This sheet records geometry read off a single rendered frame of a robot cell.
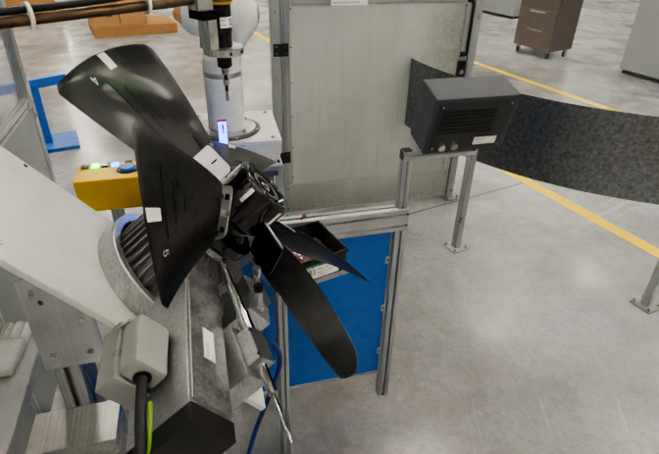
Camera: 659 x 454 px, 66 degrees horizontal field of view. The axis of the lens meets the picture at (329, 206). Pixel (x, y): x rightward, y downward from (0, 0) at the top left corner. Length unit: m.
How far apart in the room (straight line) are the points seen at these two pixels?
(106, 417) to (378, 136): 2.40
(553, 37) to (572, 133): 5.11
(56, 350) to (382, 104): 2.41
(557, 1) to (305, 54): 5.16
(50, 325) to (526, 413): 1.76
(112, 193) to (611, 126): 2.02
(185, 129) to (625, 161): 2.06
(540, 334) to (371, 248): 1.17
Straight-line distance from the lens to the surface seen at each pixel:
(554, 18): 7.57
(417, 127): 1.54
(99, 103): 0.91
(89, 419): 1.10
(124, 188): 1.38
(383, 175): 3.25
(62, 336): 1.00
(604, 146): 2.56
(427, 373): 2.26
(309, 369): 1.95
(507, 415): 2.21
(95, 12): 0.80
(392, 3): 2.93
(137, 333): 0.74
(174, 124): 0.94
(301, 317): 0.91
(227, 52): 0.90
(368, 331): 1.89
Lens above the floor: 1.66
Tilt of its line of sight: 30 degrees down
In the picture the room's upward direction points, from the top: 1 degrees clockwise
